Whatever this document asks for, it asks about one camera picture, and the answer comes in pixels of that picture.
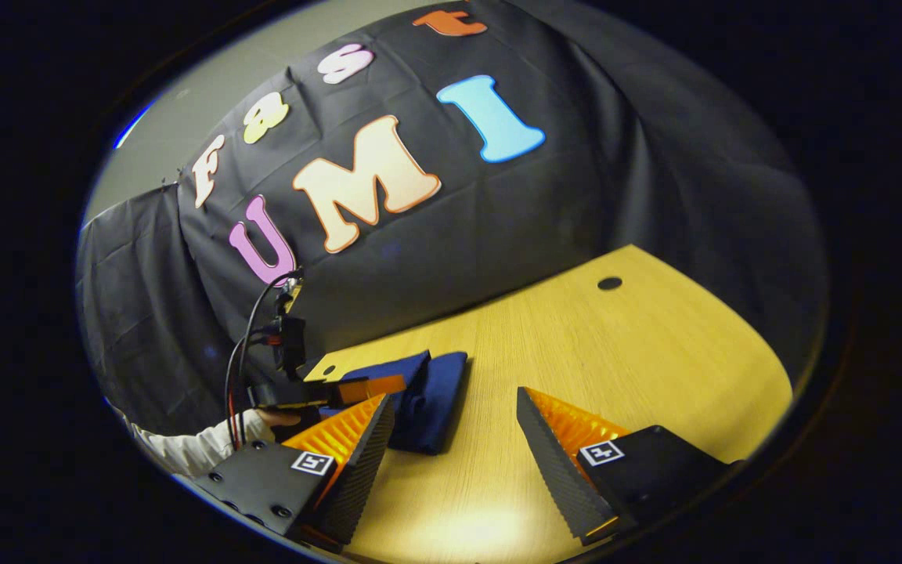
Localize black backdrop cloth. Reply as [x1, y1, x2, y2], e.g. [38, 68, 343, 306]
[75, 0, 828, 439]

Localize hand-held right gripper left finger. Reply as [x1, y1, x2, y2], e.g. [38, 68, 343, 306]
[193, 394, 395, 547]

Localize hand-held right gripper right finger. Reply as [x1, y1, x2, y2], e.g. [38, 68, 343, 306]
[516, 386, 742, 548]

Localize blue jeans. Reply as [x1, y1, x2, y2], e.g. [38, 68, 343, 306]
[318, 349, 471, 457]

